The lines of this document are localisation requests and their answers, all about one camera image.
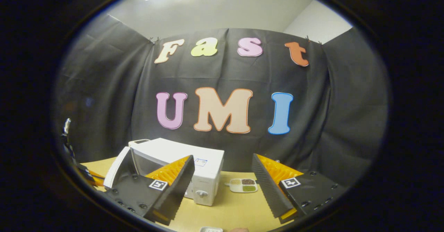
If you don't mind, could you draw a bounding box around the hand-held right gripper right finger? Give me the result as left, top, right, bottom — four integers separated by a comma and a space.
251, 153, 347, 225

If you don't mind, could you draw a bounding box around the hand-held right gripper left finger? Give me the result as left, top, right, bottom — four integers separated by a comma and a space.
104, 155, 195, 226

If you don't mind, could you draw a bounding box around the white microwave oven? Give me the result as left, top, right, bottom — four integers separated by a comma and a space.
103, 138, 225, 206

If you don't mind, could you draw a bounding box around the white divided condiment dish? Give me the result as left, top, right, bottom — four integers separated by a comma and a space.
230, 178, 258, 193

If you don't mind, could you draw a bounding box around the black backdrop cloth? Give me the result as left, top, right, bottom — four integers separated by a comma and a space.
55, 14, 389, 177

